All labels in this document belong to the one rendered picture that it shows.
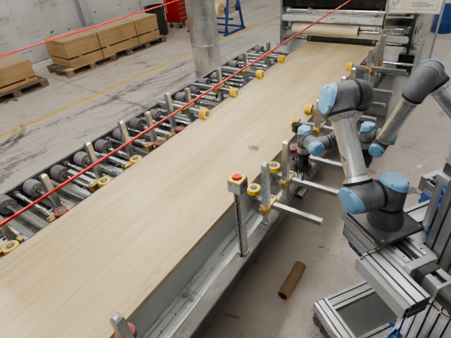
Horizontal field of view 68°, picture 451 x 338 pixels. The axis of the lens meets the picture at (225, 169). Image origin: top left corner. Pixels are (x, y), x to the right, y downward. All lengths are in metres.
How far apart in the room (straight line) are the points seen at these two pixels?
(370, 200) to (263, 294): 1.37
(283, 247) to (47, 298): 1.77
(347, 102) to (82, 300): 1.38
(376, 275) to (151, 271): 0.97
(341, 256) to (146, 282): 1.68
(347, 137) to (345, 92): 0.17
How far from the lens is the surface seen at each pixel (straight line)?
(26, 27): 8.64
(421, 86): 1.75
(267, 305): 2.52
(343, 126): 1.42
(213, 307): 1.71
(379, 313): 2.34
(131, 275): 1.66
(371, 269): 1.56
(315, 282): 2.65
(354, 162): 1.42
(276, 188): 2.39
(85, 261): 1.81
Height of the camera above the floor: 2.14
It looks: 36 degrees down
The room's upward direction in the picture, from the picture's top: 7 degrees counter-clockwise
